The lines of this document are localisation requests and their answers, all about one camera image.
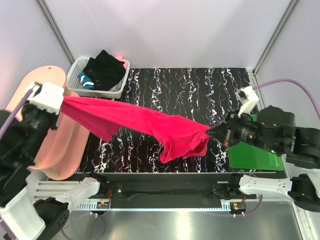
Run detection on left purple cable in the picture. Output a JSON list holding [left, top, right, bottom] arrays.
[[0, 87, 106, 240]]

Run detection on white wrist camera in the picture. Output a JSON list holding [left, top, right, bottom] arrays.
[[24, 81, 65, 115], [235, 86, 259, 117]]

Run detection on right aluminium frame post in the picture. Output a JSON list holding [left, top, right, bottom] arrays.
[[252, 0, 300, 75]]

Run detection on aluminium frame post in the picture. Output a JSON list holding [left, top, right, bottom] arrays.
[[36, 0, 75, 65], [252, 0, 300, 75]]

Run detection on black marble pattern mat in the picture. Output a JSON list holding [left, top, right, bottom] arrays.
[[78, 67, 254, 173]]

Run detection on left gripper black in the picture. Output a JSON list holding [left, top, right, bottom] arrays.
[[17, 91, 60, 160]]

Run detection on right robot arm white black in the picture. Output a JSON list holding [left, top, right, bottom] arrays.
[[206, 105, 320, 213]]

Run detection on white plastic laundry basket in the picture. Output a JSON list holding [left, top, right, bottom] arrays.
[[66, 55, 130, 99]]

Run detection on pink three tier shelf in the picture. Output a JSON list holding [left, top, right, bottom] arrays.
[[5, 65, 90, 181]]

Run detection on white slotted cable duct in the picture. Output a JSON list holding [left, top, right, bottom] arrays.
[[75, 200, 231, 212]]

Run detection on black t shirt in basket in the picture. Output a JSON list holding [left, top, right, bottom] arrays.
[[82, 50, 126, 91]]

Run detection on right small controller board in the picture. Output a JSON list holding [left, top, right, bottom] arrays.
[[231, 202, 247, 212]]

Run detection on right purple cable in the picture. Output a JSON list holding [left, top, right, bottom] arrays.
[[229, 78, 320, 217]]

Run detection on purple cable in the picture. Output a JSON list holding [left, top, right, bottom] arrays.
[[229, 78, 320, 217], [0, 87, 106, 240]]

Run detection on aluminium rail front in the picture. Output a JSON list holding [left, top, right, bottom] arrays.
[[33, 181, 79, 201]]

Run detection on left small controller board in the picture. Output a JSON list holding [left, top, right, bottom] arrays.
[[96, 201, 111, 209]]

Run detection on light pink garment in basket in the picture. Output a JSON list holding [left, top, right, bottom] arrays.
[[115, 56, 127, 69]]

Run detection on blue white garment in basket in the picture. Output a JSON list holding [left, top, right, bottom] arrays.
[[77, 72, 95, 90]]

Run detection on pink red t shirt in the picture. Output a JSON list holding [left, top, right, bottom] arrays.
[[60, 96, 210, 164]]

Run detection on small controller board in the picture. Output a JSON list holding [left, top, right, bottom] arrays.
[[96, 201, 111, 209], [231, 202, 247, 212]]

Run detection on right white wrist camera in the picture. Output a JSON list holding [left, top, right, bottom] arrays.
[[235, 86, 259, 117]]

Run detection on left aluminium frame post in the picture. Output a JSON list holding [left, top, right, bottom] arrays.
[[36, 0, 75, 65]]

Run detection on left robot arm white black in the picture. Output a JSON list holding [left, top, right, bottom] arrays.
[[0, 103, 108, 240]]

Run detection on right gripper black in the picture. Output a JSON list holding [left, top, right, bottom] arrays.
[[204, 107, 280, 154]]

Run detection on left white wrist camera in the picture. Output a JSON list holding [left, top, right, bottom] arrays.
[[24, 81, 65, 115]]

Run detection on green cutting mat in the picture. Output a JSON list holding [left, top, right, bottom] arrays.
[[227, 113, 286, 172]]

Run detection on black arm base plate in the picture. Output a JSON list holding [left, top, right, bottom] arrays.
[[78, 171, 258, 209]]

